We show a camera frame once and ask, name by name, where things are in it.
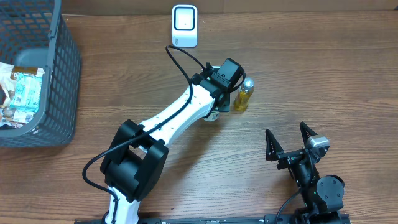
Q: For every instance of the brown snack bag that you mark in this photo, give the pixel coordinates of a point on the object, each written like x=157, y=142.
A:
x=12, y=118

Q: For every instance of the white barcode scanner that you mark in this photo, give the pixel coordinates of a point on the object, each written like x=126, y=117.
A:
x=184, y=28

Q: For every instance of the grey plastic mesh basket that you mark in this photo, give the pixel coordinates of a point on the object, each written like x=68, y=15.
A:
x=34, y=34

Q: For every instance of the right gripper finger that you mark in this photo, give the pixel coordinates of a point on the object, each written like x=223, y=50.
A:
x=306, y=132
x=273, y=148

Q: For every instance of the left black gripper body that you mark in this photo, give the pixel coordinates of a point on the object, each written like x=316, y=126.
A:
x=226, y=108

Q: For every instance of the yellow tea bottle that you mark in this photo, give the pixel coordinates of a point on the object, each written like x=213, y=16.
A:
x=244, y=93

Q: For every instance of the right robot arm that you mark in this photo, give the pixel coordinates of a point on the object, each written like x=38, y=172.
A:
x=322, y=196

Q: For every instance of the teal Kleenex tissue pack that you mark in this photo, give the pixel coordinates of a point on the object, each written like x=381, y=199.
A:
x=213, y=116

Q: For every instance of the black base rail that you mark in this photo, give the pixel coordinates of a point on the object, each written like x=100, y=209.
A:
x=267, y=219

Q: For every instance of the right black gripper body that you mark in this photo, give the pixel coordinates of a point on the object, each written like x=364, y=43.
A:
x=292, y=156

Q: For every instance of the teal wet wipes pack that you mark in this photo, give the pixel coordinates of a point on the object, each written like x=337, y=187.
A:
x=27, y=93

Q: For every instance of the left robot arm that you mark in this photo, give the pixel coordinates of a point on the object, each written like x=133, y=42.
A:
x=138, y=152

